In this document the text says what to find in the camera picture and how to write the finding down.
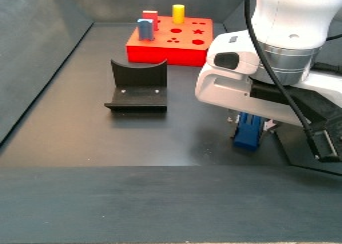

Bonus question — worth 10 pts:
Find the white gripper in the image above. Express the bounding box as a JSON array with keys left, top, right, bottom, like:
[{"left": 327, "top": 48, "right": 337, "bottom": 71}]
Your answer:
[{"left": 194, "top": 31, "right": 342, "bottom": 136}]

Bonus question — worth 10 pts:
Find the dark blue forked object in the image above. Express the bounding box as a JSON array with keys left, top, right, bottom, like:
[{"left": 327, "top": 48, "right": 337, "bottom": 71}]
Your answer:
[{"left": 232, "top": 112, "right": 263, "bottom": 151}]

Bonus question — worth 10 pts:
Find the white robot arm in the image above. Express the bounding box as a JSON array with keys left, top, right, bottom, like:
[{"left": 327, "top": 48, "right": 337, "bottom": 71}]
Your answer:
[{"left": 194, "top": 0, "right": 342, "bottom": 132}]

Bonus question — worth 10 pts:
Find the black curved fixture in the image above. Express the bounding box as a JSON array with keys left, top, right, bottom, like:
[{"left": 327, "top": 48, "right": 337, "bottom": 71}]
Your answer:
[{"left": 104, "top": 61, "right": 166, "bottom": 112}]

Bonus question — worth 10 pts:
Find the red shape-sorter base block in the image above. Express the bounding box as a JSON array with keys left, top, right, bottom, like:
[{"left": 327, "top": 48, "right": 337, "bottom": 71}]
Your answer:
[{"left": 125, "top": 16, "right": 213, "bottom": 67}]

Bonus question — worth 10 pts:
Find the yellow cylinder peg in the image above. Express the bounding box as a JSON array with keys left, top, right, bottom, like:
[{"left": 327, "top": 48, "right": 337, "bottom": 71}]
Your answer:
[{"left": 172, "top": 4, "right": 185, "bottom": 24}]

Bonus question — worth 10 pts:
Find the light blue notched block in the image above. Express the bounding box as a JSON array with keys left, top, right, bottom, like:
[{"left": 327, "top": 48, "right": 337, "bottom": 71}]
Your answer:
[{"left": 137, "top": 18, "right": 153, "bottom": 41}]

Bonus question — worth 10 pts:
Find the red rectangular block peg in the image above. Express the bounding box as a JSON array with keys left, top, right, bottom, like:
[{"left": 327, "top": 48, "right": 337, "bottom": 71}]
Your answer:
[{"left": 141, "top": 10, "right": 158, "bottom": 31}]

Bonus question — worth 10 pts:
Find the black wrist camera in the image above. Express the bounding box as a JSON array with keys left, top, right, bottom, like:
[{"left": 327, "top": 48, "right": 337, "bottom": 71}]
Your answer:
[{"left": 251, "top": 82, "right": 342, "bottom": 162}]

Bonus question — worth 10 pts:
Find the black cable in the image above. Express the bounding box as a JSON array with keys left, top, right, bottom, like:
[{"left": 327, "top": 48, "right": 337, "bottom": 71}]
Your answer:
[{"left": 242, "top": 0, "right": 325, "bottom": 161}]

